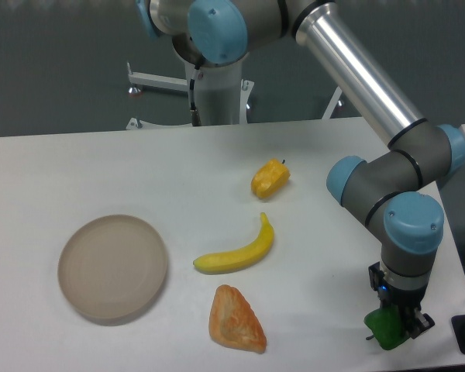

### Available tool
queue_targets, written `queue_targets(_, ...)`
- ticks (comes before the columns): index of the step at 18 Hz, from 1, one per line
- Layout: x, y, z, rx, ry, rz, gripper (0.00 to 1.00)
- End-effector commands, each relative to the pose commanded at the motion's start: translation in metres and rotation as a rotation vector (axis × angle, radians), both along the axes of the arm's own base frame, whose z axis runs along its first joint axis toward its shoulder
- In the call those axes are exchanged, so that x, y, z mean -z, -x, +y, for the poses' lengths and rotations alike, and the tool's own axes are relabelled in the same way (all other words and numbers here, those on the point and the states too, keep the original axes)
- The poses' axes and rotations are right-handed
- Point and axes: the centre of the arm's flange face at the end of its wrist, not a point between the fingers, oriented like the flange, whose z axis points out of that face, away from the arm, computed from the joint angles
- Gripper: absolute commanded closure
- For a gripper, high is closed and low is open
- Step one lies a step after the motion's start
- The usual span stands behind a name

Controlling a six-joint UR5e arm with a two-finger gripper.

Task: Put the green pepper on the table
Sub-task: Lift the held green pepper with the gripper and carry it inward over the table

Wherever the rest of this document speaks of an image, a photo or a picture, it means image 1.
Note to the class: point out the orange toy croissant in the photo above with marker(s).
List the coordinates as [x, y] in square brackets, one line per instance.
[232, 322]

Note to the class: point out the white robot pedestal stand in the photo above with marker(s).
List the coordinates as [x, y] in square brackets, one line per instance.
[218, 94]

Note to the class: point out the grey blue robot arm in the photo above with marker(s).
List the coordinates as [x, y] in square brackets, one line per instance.
[384, 194]

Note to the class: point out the green toy pepper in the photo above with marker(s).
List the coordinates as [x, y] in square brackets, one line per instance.
[386, 327]

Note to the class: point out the yellow toy banana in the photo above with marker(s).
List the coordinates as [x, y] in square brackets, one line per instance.
[241, 258]

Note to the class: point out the yellow toy pepper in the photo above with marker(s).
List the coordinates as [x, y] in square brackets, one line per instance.
[269, 179]

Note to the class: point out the beige round plate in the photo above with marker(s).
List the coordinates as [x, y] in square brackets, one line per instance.
[112, 269]

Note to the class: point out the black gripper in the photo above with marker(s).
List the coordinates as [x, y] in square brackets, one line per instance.
[406, 293]

